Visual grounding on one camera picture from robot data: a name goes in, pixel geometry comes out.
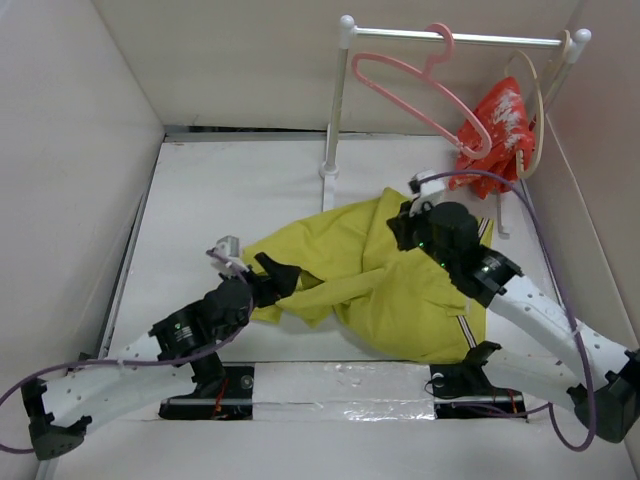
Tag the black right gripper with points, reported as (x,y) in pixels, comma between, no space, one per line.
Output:
(402,224)

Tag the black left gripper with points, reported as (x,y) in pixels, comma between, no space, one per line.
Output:
(281,284)

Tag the yellow trousers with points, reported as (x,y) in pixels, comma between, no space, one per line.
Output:
(402,304)

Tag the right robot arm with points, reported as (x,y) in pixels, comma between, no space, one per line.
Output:
(590,375)

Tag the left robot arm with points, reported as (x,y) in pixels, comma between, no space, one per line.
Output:
(177,356)

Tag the beige wooden hanger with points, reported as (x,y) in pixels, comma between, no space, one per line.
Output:
(536,115)

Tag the silver tape strip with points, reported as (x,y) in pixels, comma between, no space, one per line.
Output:
(341,391)

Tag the red patterned garment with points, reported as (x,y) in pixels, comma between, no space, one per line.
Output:
(502,113)

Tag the white clothes rack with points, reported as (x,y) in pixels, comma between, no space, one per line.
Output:
(349,30)

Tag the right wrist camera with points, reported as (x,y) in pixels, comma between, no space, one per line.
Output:
(427,192)

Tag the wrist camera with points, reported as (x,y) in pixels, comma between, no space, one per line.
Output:
(427,192)
(227,250)

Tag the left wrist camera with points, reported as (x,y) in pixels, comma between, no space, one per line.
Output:
(227,250)

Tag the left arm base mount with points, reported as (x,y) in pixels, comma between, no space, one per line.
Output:
(231,399)

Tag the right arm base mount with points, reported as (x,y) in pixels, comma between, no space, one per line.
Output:
(462,390)

